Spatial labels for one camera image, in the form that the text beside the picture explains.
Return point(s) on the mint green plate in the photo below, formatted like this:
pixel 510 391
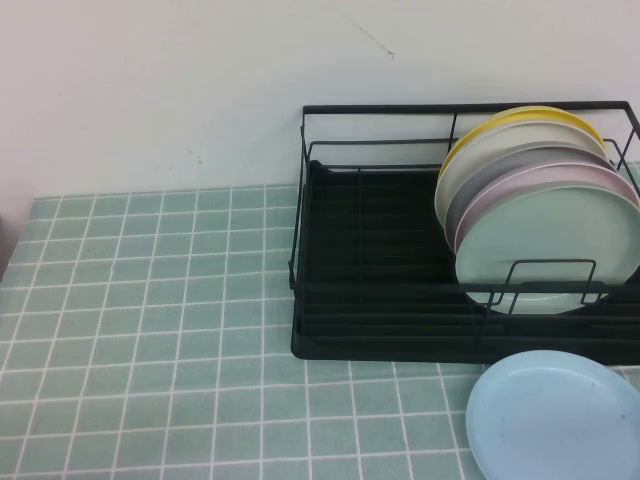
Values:
pixel 540 235

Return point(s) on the grey plate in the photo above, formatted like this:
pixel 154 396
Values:
pixel 480 192

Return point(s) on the cream white plate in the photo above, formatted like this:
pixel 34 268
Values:
pixel 480 160

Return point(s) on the pink plate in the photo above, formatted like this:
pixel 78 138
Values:
pixel 525 183

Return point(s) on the yellow plate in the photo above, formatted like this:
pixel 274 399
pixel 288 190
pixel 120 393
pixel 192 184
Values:
pixel 550 111

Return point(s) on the light blue plate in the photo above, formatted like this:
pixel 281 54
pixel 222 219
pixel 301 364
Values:
pixel 550 425

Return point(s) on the black drip tray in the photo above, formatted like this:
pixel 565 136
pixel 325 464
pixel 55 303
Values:
pixel 380 353

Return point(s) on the green checkered tablecloth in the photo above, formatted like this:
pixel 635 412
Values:
pixel 150 350

